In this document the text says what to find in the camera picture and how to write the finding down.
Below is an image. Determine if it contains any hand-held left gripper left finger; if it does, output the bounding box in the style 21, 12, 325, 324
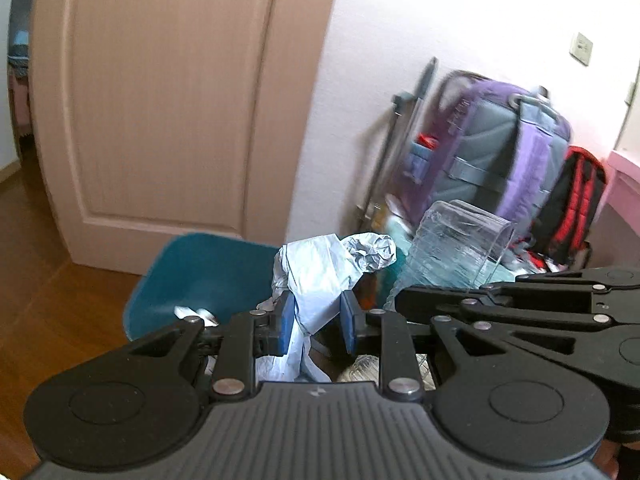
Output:
127, 291, 299, 402

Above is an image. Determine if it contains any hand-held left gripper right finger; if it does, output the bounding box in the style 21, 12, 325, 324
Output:
339, 290, 507, 404

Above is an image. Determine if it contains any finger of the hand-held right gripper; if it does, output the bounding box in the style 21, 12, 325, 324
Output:
479, 266, 640, 295
394, 284, 640, 362

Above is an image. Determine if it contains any pale blue plastic bag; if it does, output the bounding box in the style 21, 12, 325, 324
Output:
255, 232, 399, 384

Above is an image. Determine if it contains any teal plastic bin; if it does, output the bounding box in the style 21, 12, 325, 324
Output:
124, 232, 282, 342

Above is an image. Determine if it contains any red and black backpack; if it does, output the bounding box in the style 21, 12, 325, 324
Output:
529, 146, 609, 267

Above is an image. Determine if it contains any pink desk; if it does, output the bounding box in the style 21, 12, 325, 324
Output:
594, 151, 640, 263

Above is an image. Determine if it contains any teal zigzag quilt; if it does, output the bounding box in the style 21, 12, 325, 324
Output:
377, 217, 523, 288

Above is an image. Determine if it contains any purple and grey backpack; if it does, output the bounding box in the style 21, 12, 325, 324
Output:
395, 71, 572, 242

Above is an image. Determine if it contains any beige wooden door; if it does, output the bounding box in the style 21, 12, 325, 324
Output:
30, 0, 342, 277

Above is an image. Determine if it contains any wall switch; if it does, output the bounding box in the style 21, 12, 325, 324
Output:
570, 32, 595, 67

